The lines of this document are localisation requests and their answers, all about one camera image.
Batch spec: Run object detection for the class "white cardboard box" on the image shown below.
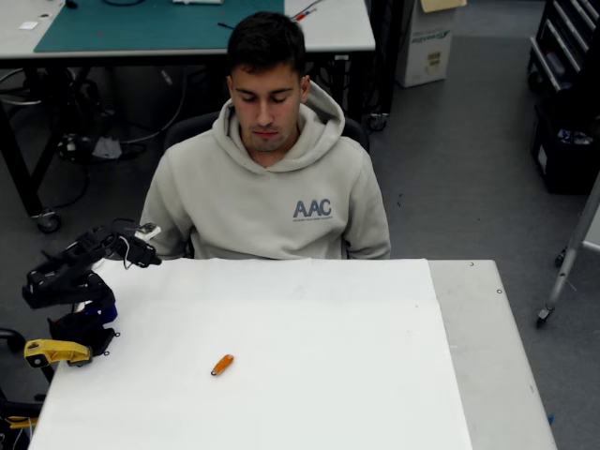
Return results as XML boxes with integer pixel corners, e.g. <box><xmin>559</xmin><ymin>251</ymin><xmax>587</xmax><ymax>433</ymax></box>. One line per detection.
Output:
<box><xmin>395</xmin><ymin>0</ymin><xmax>458</xmax><ymax>89</ymax></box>

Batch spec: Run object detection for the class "tan manila folder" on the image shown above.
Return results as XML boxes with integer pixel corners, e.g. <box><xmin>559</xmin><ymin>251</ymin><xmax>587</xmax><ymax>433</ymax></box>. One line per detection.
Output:
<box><xmin>419</xmin><ymin>0</ymin><xmax>469</xmax><ymax>13</ymax></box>

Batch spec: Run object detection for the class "black armrest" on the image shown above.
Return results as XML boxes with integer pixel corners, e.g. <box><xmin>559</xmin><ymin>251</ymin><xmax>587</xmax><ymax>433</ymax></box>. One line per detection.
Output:
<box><xmin>0</xmin><ymin>327</ymin><xmax>27</xmax><ymax>353</ymax></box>

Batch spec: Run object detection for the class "black robot arm blue base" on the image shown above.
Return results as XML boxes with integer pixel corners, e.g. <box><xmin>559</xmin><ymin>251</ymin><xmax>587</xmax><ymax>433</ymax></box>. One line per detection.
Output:
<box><xmin>22</xmin><ymin>218</ymin><xmax>142</xmax><ymax>357</ymax></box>

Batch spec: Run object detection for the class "black round device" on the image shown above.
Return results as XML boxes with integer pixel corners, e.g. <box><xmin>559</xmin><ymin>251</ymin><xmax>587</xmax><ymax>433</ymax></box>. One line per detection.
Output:
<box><xmin>58</xmin><ymin>133</ymin><xmax>93</xmax><ymax>163</ymax></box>

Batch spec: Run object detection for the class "black storage bin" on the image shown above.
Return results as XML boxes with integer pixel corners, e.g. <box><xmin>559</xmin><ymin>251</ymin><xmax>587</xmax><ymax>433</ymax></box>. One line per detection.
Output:
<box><xmin>531</xmin><ymin>93</ymin><xmax>600</xmax><ymax>196</ymax></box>

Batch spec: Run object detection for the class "green cutting mat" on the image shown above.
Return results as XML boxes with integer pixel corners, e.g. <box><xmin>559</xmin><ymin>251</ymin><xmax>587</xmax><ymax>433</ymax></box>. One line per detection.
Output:
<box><xmin>33</xmin><ymin>0</ymin><xmax>286</xmax><ymax>53</ymax></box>

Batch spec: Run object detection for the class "white paper table cover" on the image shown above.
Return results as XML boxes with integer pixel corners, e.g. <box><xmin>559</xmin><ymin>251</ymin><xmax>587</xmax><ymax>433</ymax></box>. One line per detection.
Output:
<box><xmin>27</xmin><ymin>257</ymin><xmax>473</xmax><ymax>450</ymax></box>

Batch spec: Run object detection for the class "black tool drawer cart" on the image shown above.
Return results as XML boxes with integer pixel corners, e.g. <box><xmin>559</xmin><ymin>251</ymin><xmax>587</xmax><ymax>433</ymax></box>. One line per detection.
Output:
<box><xmin>527</xmin><ymin>0</ymin><xmax>600</xmax><ymax>93</ymax></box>

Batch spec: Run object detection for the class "orange carrot piece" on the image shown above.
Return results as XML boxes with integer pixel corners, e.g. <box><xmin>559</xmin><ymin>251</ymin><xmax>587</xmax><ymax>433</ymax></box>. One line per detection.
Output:
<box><xmin>210</xmin><ymin>354</ymin><xmax>235</xmax><ymax>378</ymax></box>

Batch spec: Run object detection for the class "yellow clamp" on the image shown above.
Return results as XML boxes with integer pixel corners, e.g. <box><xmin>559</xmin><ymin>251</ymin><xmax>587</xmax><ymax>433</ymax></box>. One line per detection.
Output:
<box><xmin>23</xmin><ymin>338</ymin><xmax>94</xmax><ymax>369</ymax></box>

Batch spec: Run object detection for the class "grey workbench with black legs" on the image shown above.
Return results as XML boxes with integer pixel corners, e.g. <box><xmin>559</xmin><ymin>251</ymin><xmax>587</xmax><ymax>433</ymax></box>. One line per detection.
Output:
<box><xmin>0</xmin><ymin>0</ymin><xmax>390</xmax><ymax>234</ymax></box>

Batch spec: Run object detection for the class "yellow black tool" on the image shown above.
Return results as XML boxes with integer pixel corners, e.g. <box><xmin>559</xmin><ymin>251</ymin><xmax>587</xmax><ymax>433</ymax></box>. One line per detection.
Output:
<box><xmin>0</xmin><ymin>414</ymin><xmax>38</xmax><ymax>431</ymax></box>

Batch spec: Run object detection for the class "man in beige hoodie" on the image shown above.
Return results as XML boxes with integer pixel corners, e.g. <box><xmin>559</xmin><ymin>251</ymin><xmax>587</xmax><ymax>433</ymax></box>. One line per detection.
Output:
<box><xmin>139</xmin><ymin>11</ymin><xmax>392</xmax><ymax>262</ymax></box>

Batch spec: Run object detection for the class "black office chair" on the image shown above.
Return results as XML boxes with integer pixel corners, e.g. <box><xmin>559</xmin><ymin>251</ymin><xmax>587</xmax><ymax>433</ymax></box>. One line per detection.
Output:
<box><xmin>162</xmin><ymin>111</ymin><xmax>371</xmax><ymax>260</ymax></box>

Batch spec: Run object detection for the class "white crumpled bag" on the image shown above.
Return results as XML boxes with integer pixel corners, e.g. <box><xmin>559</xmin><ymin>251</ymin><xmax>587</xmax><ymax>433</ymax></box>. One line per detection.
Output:
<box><xmin>92</xmin><ymin>137</ymin><xmax>124</xmax><ymax>159</ymax></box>

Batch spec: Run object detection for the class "grey metal stand with casters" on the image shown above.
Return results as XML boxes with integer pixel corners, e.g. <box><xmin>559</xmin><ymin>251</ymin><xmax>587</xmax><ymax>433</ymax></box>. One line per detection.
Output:
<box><xmin>536</xmin><ymin>171</ymin><xmax>600</xmax><ymax>329</ymax></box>

